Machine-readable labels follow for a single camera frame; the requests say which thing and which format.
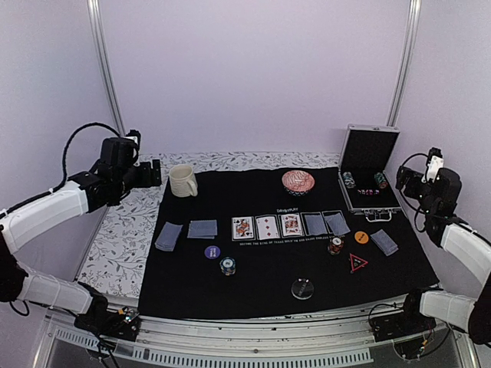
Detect triangular all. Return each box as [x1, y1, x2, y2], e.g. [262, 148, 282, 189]
[349, 253, 368, 274]

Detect purple small blind button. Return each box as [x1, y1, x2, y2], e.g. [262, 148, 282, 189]
[204, 245, 221, 260]

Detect aluminium poker chip case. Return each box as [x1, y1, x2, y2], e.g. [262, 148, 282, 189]
[338, 124, 401, 223]

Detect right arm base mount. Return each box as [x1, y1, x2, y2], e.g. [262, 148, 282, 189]
[367, 291, 437, 360]

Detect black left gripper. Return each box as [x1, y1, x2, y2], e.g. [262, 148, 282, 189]
[117, 158, 162, 198]

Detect three of diamonds card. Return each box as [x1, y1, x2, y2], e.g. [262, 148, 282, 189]
[255, 215, 279, 241]

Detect stack of poker chips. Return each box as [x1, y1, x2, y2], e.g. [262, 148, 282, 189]
[219, 257, 236, 276]

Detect king of diamonds card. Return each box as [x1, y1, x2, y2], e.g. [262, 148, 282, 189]
[280, 213, 303, 237]

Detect orange big blind button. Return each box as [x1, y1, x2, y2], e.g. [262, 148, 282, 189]
[354, 231, 370, 245]

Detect face-down community card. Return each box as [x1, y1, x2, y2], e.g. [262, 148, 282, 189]
[305, 214, 328, 235]
[325, 212, 351, 235]

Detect blue playing card deck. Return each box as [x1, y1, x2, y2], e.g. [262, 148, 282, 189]
[155, 222, 183, 251]

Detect aluminium frame post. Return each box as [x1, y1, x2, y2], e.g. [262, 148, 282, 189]
[87, 0, 127, 135]
[386, 0, 422, 127]

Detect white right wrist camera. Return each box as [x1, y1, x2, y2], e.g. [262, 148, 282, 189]
[421, 147, 444, 183]

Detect face-down cards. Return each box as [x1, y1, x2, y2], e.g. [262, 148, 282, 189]
[187, 219, 218, 239]
[371, 229, 398, 256]

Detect right aluminium frame post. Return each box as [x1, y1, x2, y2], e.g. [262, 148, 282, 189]
[386, 0, 422, 127]

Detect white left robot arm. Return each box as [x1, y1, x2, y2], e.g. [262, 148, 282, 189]
[1, 130, 162, 333]

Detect queen of spades card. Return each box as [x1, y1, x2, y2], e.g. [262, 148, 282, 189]
[232, 216, 255, 241]

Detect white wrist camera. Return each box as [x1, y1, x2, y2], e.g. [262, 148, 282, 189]
[124, 130, 141, 162]
[421, 147, 444, 183]

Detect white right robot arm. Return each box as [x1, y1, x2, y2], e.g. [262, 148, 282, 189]
[396, 166, 490, 345]

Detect floral white tablecloth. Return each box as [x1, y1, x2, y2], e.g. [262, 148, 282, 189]
[77, 152, 339, 301]

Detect white ribbed ceramic mug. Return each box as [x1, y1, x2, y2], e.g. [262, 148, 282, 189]
[169, 164, 198, 198]

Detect black poker mat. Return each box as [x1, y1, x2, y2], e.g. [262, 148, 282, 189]
[138, 168, 438, 319]

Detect black round dealer button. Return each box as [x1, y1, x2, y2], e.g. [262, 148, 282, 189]
[290, 278, 315, 301]

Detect left aluminium frame post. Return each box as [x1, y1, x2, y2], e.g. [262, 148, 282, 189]
[87, 0, 127, 135]

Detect aluminium front rail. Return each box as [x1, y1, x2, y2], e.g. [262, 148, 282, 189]
[33, 297, 490, 367]

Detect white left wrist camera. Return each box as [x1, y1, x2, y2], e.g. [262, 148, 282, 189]
[124, 130, 141, 162]

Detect poker chips in case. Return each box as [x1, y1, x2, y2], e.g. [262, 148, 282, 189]
[342, 172, 356, 189]

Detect red patterned bowl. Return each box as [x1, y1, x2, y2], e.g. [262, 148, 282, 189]
[282, 169, 315, 197]

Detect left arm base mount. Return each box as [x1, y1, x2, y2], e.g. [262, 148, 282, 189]
[74, 282, 140, 342]

